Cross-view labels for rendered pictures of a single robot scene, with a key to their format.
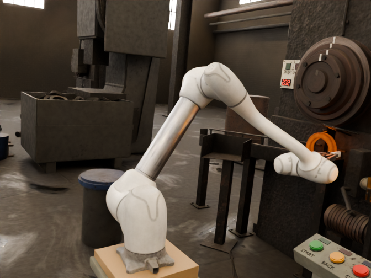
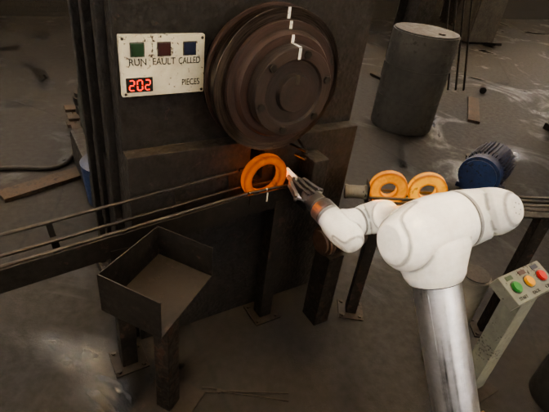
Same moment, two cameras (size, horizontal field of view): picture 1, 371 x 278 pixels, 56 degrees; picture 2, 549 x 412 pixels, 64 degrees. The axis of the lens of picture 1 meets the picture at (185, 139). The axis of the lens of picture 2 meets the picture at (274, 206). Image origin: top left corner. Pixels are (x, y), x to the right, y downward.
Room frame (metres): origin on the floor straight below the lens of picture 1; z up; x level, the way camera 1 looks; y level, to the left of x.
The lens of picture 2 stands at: (1.95, 0.69, 1.57)
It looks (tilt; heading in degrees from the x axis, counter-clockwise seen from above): 33 degrees down; 266
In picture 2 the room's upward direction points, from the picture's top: 8 degrees clockwise
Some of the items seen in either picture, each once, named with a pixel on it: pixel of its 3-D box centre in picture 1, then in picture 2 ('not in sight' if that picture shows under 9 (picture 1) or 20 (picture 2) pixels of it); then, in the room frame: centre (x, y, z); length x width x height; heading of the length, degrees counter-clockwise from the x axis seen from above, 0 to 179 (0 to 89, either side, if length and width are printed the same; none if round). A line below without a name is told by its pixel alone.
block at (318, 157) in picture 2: (358, 172); (310, 180); (1.72, -0.88, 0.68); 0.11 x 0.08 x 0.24; 121
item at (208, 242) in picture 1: (221, 191); (161, 343); (2.19, -0.27, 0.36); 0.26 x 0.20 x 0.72; 66
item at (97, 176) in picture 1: (103, 207); not in sight; (2.10, 0.48, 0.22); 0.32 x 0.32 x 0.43
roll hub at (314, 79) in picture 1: (319, 81); (291, 91); (1.86, -0.67, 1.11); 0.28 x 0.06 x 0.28; 31
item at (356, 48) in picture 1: (331, 82); (275, 81); (1.91, -0.75, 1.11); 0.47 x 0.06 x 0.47; 31
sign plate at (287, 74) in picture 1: (297, 74); (163, 64); (2.26, -0.67, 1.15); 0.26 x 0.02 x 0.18; 31
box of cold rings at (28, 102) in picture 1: (75, 127); not in sight; (3.91, 1.25, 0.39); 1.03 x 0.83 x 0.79; 125
